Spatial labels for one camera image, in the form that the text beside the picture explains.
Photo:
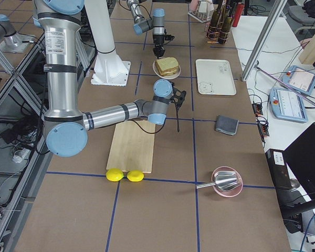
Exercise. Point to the pink bowl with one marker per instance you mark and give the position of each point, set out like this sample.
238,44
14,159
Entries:
234,192

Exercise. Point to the grey folded cloth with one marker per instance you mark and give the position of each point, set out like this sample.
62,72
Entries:
226,125

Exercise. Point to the wooden cutting board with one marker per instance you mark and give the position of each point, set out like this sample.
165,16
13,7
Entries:
132,146

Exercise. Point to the yellow lemon half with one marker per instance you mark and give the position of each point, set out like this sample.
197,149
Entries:
114,175
135,175

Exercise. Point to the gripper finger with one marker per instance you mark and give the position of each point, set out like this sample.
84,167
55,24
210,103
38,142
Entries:
161,51
156,52

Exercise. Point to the white round plate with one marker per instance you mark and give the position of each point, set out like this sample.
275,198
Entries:
168,77

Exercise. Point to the copper wire bottle rack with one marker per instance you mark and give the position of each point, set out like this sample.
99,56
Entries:
213,32

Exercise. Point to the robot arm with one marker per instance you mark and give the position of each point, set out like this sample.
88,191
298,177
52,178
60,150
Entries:
65,126
155,23

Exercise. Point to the white wire cup rack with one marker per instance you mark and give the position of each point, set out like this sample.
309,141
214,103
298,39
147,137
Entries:
201,10

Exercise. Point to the blue teach pendant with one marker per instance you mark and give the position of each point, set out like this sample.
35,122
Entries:
300,79
286,105

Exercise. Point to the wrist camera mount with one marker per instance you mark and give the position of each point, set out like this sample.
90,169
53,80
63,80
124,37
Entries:
178,96
168,37

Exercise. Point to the dark green wine bottle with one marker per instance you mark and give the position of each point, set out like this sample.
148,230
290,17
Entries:
227,24

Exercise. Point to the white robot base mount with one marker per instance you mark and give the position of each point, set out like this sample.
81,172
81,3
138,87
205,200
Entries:
109,68

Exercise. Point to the metal scoop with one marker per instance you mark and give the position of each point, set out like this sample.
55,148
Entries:
223,181

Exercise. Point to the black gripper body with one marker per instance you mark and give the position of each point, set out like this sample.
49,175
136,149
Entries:
158,39

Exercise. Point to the aluminium frame post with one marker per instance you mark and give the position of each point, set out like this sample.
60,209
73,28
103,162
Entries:
265,32

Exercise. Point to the black box device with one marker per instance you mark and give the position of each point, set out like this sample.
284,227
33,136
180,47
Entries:
278,169

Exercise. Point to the cream bear print tray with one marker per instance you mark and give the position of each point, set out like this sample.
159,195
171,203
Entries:
214,77

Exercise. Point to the red cylinder can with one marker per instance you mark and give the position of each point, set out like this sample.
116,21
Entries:
237,13

